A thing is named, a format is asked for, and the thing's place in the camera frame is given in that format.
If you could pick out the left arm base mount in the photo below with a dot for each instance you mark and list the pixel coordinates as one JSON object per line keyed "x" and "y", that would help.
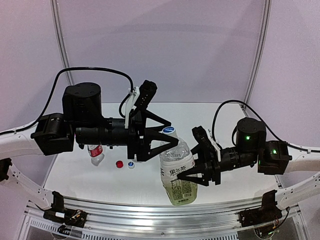
{"x": 67, "y": 217}

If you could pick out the front aluminium rail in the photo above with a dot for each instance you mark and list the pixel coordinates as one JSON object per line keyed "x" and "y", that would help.
{"x": 107, "y": 221}

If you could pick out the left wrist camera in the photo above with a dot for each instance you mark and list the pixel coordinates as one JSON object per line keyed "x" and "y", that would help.
{"x": 139, "y": 98}

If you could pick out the red label plastic bottle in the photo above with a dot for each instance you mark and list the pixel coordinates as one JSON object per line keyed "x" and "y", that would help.
{"x": 96, "y": 154}

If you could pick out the white blue bottle cap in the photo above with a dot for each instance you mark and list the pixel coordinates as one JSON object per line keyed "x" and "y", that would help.
{"x": 131, "y": 165}

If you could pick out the right aluminium frame post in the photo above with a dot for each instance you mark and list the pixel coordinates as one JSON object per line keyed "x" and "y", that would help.
{"x": 259, "y": 50}

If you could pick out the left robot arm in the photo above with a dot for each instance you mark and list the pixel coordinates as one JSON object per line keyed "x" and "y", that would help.
{"x": 82, "y": 123}

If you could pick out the blue white tea cap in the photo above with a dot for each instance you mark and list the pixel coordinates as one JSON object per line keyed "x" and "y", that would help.
{"x": 170, "y": 131}

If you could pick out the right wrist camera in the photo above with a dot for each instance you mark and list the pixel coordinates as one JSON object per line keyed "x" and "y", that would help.
{"x": 211, "y": 154}

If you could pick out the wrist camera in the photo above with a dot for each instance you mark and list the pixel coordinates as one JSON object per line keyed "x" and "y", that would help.
{"x": 211, "y": 154}
{"x": 139, "y": 98}

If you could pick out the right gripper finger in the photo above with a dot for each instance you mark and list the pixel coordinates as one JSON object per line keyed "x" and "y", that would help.
{"x": 198, "y": 174}
{"x": 198, "y": 152}

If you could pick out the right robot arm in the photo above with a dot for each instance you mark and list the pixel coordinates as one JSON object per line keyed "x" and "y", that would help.
{"x": 276, "y": 157}

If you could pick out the white label bottle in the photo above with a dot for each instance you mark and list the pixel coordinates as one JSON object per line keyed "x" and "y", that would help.
{"x": 173, "y": 162}

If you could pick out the red bottle cap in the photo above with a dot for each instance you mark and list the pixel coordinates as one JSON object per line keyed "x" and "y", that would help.
{"x": 119, "y": 164}

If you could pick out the aluminium frame post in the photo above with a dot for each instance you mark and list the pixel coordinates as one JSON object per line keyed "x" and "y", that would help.
{"x": 259, "y": 50}
{"x": 59, "y": 33}

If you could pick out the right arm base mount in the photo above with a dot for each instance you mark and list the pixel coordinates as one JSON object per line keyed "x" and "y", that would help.
{"x": 268, "y": 211}

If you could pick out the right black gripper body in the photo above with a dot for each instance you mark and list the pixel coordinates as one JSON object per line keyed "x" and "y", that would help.
{"x": 215, "y": 163}

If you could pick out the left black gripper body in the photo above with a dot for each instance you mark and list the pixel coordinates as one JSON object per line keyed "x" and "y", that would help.
{"x": 135, "y": 137}

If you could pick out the left aluminium frame post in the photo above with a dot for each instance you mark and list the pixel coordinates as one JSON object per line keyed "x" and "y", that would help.
{"x": 59, "y": 33}

